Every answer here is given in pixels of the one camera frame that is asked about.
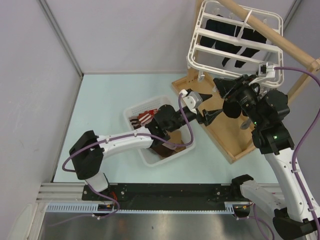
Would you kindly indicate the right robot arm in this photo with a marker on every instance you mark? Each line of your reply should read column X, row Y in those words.
column 298, row 214

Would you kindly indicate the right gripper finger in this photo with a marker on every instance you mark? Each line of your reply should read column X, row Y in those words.
column 224, row 84
column 226, row 94

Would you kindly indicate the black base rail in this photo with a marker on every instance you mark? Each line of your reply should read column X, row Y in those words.
column 174, row 196

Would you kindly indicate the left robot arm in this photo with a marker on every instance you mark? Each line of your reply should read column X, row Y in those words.
column 89, row 151

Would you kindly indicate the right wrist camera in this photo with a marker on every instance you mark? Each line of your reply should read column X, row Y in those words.
column 266, row 75

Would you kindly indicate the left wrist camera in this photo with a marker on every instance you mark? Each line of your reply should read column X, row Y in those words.
column 192, row 99

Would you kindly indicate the grey socks pair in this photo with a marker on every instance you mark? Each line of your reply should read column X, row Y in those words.
column 246, row 124

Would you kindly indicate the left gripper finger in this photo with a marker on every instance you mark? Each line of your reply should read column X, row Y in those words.
column 205, row 97
column 210, row 115

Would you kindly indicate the white corner clip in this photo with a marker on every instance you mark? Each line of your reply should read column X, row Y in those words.
column 201, row 76

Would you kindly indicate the white plastic basket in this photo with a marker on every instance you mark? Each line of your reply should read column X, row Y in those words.
column 149, row 157

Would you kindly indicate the beige socks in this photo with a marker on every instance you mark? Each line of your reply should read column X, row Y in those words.
column 175, row 138

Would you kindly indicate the black striped socks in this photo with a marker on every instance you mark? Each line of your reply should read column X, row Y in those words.
column 232, row 109

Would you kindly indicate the brown striped socks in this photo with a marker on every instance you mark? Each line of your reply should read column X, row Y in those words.
column 145, row 118

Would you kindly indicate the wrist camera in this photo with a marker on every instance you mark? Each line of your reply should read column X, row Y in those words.
column 266, row 75
column 192, row 99

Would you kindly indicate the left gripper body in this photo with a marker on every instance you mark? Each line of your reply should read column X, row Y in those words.
column 200, row 118

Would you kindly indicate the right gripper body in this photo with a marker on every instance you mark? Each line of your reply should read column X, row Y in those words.
column 246, row 96

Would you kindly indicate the white clip hanger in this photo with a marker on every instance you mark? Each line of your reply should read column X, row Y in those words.
column 225, row 45

